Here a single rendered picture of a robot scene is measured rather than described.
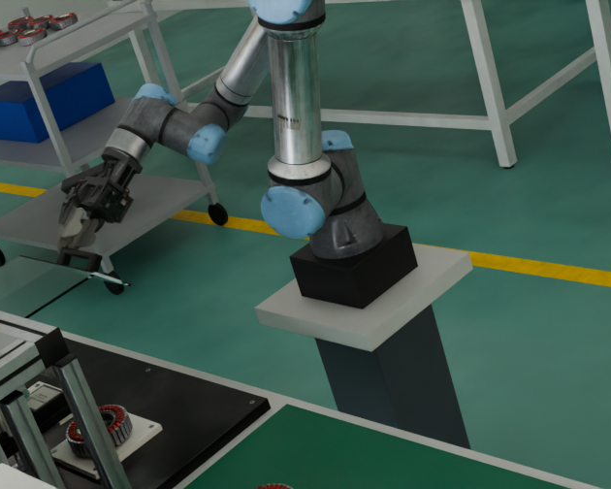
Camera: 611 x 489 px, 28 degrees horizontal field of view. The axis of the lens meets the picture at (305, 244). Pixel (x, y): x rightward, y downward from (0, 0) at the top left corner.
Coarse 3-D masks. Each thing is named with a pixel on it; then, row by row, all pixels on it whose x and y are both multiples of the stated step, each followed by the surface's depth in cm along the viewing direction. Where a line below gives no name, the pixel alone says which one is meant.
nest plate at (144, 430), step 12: (132, 420) 215; (144, 420) 214; (132, 432) 211; (144, 432) 210; (156, 432) 211; (60, 444) 214; (120, 444) 209; (132, 444) 208; (60, 456) 211; (72, 456) 210; (120, 456) 206; (72, 468) 208; (84, 468) 205
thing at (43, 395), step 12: (36, 396) 203; (48, 396) 202; (60, 396) 201; (36, 408) 199; (48, 408) 200; (60, 408) 201; (36, 420) 199; (48, 420) 200; (60, 420) 201; (12, 444) 195; (24, 468) 202
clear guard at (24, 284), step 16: (0, 272) 218; (16, 272) 215; (32, 272) 213; (48, 272) 211; (64, 272) 209; (80, 272) 207; (0, 288) 211; (16, 288) 208; (32, 288) 207; (48, 288) 205; (64, 288) 203; (0, 304) 204; (16, 304) 202; (32, 304) 201; (48, 304) 200
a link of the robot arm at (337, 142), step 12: (324, 132) 236; (336, 132) 234; (324, 144) 228; (336, 144) 229; (348, 144) 231; (336, 156) 229; (348, 156) 231; (336, 168) 227; (348, 168) 231; (348, 180) 231; (360, 180) 235; (348, 192) 233; (360, 192) 235
